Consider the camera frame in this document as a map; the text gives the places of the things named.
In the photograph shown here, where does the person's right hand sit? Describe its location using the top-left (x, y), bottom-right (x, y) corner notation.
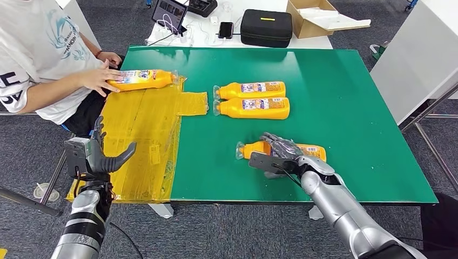
top-left (79, 59), bottom-right (125, 98)

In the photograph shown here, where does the person's left hand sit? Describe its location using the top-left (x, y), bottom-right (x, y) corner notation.
top-left (97, 51), bottom-right (123, 69)

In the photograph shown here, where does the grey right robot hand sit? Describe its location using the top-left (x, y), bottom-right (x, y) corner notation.
top-left (260, 132), bottom-right (305, 180)

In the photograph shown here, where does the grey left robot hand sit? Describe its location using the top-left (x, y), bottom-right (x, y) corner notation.
top-left (87, 116), bottom-right (137, 174)

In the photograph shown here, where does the orange detergent bottle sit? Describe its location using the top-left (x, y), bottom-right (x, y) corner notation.
top-left (235, 140), bottom-right (327, 163)
top-left (213, 97), bottom-right (291, 120)
top-left (107, 69), bottom-right (179, 92)
top-left (213, 81), bottom-right (287, 101)

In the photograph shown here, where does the yellow taped cardboard sheet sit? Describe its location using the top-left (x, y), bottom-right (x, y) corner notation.
top-left (66, 77), bottom-right (210, 205)

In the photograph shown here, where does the clear plastic cup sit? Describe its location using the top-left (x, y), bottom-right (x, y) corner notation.
top-left (33, 183), bottom-right (60, 202)

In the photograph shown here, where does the white table foot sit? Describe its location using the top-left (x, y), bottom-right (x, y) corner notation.
top-left (148, 203), bottom-right (174, 219)
top-left (308, 205), bottom-right (325, 221)

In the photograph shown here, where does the person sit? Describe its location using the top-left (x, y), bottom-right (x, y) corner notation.
top-left (0, 0), bottom-right (125, 138)

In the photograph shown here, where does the black tablet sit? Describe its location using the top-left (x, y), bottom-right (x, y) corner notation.
top-left (151, 0), bottom-right (188, 33)

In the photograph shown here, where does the black device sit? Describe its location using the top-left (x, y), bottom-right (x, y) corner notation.
top-left (187, 0), bottom-right (218, 18)

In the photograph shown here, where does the black smartphone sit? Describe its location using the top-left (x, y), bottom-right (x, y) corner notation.
top-left (218, 22), bottom-right (234, 39)

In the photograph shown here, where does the brown cardboard box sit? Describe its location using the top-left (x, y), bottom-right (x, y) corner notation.
top-left (286, 0), bottom-right (347, 39)

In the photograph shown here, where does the black carrying case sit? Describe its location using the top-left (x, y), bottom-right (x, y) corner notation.
top-left (240, 9), bottom-right (293, 49)

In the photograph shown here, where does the green floor object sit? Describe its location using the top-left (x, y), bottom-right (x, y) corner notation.
top-left (369, 41), bottom-right (389, 62)

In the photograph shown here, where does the white sheet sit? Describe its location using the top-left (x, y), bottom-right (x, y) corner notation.
top-left (298, 8), bottom-right (372, 31)

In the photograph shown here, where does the white cabinet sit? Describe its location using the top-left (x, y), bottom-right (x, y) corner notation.
top-left (370, 0), bottom-right (458, 126)

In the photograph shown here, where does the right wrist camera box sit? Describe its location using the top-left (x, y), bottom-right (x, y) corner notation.
top-left (248, 152), bottom-right (298, 173)

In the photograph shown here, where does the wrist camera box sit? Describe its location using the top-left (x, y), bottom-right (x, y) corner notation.
top-left (64, 137), bottom-right (95, 176)
top-left (248, 152), bottom-right (298, 173)

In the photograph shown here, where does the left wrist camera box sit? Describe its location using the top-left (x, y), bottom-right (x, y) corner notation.
top-left (64, 137), bottom-right (95, 176)

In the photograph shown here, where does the white looped cable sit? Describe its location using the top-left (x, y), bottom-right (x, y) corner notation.
top-left (158, 13), bottom-right (188, 37)

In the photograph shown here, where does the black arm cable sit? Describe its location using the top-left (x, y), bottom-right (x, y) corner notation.
top-left (109, 222), bottom-right (145, 259)

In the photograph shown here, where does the metal chair frame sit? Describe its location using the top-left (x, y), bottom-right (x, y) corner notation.
top-left (0, 111), bottom-right (76, 217)

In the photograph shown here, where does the metal table frame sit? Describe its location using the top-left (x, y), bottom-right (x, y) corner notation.
top-left (400, 83), bottom-right (458, 195)

